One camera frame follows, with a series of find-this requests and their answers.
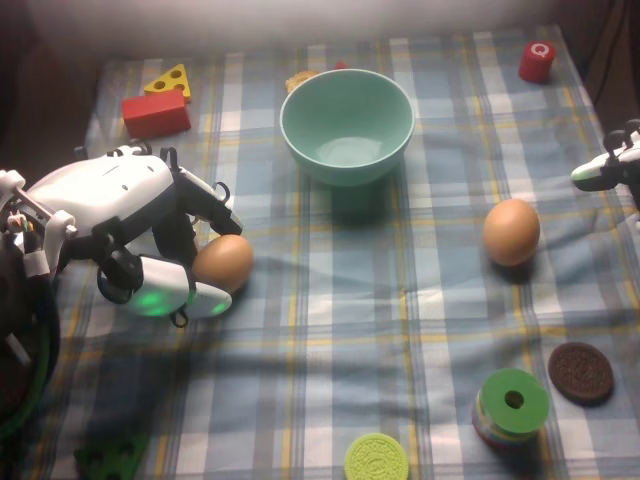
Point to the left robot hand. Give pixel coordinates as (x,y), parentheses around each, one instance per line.
(105,185)

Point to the blue plaid cloth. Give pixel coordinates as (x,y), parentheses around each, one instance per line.
(350,300)

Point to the dark brown sandwich cookie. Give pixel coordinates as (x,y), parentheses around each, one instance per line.
(581,373)

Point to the brown egg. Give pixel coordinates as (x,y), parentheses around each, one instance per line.
(227,260)
(511,231)

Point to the red triangle block with holes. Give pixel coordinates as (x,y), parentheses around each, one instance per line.
(341,65)

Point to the yellow triangle block with holes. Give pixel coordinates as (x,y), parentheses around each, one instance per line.
(170,82)

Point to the red rectangular block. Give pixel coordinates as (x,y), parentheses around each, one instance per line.
(156,115)

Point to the orange lion face biscuit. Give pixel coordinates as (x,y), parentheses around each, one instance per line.
(299,80)

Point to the lime green sandwich cookie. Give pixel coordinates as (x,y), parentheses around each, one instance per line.
(377,457)

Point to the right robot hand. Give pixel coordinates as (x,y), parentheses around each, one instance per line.
(612,167)

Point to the green triangle block with holes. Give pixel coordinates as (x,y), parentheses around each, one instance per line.
(112,457)

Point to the red cylinder with white letter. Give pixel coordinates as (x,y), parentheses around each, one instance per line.
(536,62)

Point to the teal bowl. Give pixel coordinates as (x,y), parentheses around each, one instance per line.
(347,130)

